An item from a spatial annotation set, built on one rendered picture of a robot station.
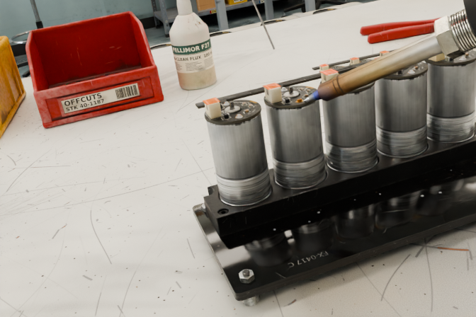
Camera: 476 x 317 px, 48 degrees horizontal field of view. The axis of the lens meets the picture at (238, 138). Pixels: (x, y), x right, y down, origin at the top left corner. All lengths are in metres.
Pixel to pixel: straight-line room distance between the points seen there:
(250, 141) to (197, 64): 0.24
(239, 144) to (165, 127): 0.18
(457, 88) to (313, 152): 0.08
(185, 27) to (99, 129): 0.11
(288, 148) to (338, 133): 0.03
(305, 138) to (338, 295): 0.07
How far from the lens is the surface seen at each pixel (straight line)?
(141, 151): 0.37
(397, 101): 0.26
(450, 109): 0.28
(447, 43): 0.20
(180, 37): 0.45
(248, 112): 0.23
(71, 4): 4.59
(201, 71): 0.46
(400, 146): 0.27
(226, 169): 0.23
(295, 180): 0.25
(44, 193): 0.35
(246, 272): 0.21
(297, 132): 0.23
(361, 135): 0.25
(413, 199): 0.26
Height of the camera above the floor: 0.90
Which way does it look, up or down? 24 degrees down
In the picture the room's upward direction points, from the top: 9 degrees counter-clockwise
